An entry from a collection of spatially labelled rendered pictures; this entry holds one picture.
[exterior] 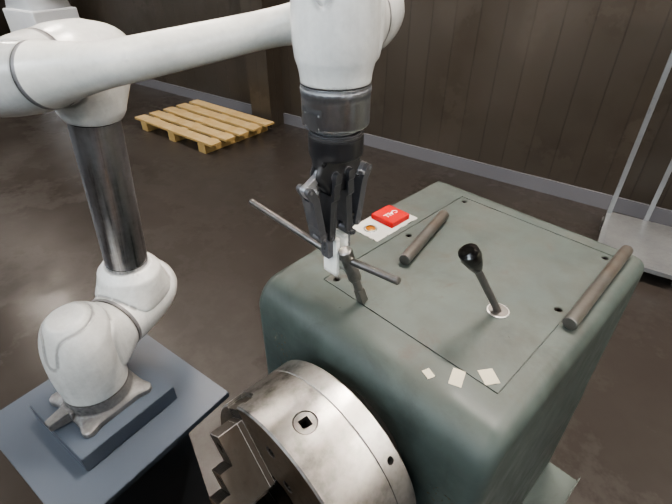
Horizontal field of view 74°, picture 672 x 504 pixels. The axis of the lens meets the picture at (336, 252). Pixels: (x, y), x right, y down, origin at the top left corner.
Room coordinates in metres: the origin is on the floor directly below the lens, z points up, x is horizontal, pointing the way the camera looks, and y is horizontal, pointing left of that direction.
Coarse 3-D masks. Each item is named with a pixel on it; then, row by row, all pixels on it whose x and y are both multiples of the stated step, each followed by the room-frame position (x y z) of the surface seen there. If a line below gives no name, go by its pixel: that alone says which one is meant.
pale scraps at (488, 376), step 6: (426, 372) 0.42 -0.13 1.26; (456, 372) 0.42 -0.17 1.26; (462, 372) 0.42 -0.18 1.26; (480, 372) 0.42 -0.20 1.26; (486, 372) 0.42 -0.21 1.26; (492, 372) 0.42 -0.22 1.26; (450, 378) 0.41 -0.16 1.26; (456, 378) 0.41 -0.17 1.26; (462, 378) 0.41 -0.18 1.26; (486, 378) 0.41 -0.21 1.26; (492, 378) 0.41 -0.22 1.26; (456, 384) 0.40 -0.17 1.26; (486, 384) 0.40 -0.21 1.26
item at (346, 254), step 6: (348, 246) 0.56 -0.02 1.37; (342, 252) 0.55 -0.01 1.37; (348, 252) 0.55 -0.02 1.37; (342, 258) 0.55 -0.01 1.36; (348, 258) 0.55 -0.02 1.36; (348, 264) 0.55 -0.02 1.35; (348, 270) 0.55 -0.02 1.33; (354, 270) 0.55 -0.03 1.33; (348, 276) 0.55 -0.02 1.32; (354, 276) 0.55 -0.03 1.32; (360, 276) 0.56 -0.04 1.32; (354, 282) 0.55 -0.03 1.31; (360, 282) 0.56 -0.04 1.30; (354, 288) 0.56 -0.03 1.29; (360, 288) 0.56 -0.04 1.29; (360, 294) 0.56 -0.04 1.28; (366, 294) 0.57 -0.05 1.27; (360, 300) 0.56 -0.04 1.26; (366, 300) 0.56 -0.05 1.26
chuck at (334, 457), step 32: (256, 384) 0.45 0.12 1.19; (288, 384) 0.42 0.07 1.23; (224, 416) 0.42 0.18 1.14; (256, 416) 0.36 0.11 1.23; (288, 416) 0.36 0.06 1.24; (320, 416) 0.36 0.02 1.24; (288, 448) 0.31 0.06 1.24; (320, 448) 0.32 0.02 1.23; (352, 448) 0.33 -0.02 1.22; (288, 480) 0.31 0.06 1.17; (320, 480) 0.28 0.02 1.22; (352, 480) 0.29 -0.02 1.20; (384, 480) 0.30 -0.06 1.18
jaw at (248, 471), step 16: (240, 400) 0.42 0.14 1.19; (240, 416) 0.39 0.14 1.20; (224, 432) 0.36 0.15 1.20; (240, 432) 0.37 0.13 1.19; (224, 448) 0.35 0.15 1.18; (240, 448) 0.35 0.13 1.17; (256, 448) 0.36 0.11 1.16; (224, 464) 0.34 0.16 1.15; (240, 464) 0.34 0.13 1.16; (256, 464) 0.34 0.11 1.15; (224, 480) 0.32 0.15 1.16; (240, 480) 0.32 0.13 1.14; (256, 480) 0.33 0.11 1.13; (272, 480) 0.33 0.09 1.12; (224, 496) 0.31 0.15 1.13; (240, 496) 0.31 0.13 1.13; (256, 496) 0.31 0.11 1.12
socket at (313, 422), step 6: (300, 414) 0.36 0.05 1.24; (306, 414) 0.36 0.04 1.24; (312, 414) 0.36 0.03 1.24; (294, 420) 0.35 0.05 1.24; (300, 420) 0.35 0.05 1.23; (306, 420) 0.36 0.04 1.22; (312, 420) 0.35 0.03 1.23; (294, 426) 0.34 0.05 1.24; (300, 426) 0.35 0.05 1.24; (306, 426) 0.36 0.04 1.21; (312, 426) 0.35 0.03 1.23; (300, 432) 0.34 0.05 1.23; (306, 432) 0.34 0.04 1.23; (312, 432) 0.34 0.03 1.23
